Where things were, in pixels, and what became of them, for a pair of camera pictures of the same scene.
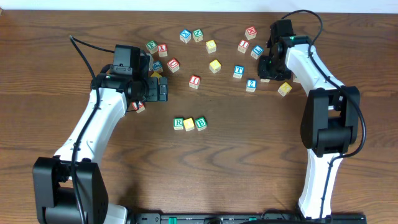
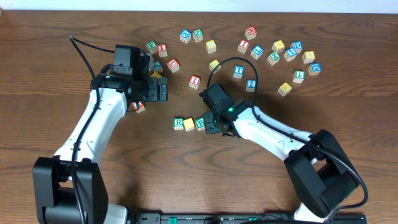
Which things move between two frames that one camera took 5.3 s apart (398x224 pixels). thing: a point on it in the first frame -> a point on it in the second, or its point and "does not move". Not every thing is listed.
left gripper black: x=161 y=89 does not move
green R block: x=178 y=123 does not move
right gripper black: x=267 y=72 -> x=212 y=121
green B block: x=201 y=124 does not move
